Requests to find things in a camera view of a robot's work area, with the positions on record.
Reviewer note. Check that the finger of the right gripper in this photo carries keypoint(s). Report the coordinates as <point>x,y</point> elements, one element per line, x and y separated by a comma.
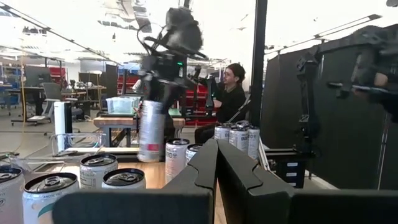
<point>154,90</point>
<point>171,96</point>

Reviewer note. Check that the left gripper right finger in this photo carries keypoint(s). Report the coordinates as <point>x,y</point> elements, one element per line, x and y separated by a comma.
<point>264,208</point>

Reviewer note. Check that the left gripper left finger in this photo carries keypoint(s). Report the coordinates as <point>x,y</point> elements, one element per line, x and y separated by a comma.
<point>140,208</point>

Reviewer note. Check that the white Celsius soda can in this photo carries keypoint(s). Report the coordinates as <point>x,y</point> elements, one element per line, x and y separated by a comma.
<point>11,199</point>
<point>124,179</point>
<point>242,124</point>
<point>254,143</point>

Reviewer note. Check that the Celsius peach vibe can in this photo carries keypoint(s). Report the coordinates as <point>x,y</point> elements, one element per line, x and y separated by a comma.
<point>151,133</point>
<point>175,161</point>

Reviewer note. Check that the Celsius tropical vibe can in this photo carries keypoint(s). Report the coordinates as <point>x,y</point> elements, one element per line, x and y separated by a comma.
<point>238,140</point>
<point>93,177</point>
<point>191,154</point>

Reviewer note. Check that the Celsius arctic vibe can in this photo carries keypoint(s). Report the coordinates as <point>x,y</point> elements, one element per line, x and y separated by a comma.
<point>37,202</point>
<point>221,133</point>

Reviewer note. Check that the clear plastic bin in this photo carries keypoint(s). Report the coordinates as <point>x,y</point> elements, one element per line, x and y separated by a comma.
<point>62,144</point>
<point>20,164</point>

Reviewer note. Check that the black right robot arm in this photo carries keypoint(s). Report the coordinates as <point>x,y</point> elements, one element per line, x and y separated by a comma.
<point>183,28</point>

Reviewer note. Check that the black distant robot arm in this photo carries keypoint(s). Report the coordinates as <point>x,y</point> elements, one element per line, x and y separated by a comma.
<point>211,90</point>

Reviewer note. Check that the red tool cabinet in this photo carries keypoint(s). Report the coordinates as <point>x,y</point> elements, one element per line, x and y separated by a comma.
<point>127,82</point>
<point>200,102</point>

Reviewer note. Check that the clear storage tub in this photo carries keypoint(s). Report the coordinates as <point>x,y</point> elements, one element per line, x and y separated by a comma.
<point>121,105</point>

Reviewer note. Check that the black drawer unit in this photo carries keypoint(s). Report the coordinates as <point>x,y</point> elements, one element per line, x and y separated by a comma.
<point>280,174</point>

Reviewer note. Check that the wooden workbench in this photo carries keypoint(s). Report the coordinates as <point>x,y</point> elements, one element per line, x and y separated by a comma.
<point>118,122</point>

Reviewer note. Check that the person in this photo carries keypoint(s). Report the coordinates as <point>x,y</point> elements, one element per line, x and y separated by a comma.
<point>231,102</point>

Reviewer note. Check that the grey office chair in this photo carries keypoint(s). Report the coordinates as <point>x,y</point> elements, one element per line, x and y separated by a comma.
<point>51,91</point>

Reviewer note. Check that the black divider panel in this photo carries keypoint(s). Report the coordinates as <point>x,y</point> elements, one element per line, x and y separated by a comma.
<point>342,140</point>

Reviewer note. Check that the black monitor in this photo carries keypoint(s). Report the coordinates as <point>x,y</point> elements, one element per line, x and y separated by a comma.
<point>37,76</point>

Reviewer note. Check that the distant office desk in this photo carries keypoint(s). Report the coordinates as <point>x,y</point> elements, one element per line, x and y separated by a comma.
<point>31,90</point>

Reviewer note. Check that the person's hand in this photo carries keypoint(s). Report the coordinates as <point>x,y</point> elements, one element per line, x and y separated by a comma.
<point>381,80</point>

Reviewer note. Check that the black frame post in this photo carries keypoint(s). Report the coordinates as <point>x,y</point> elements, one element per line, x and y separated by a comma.
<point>258,62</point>

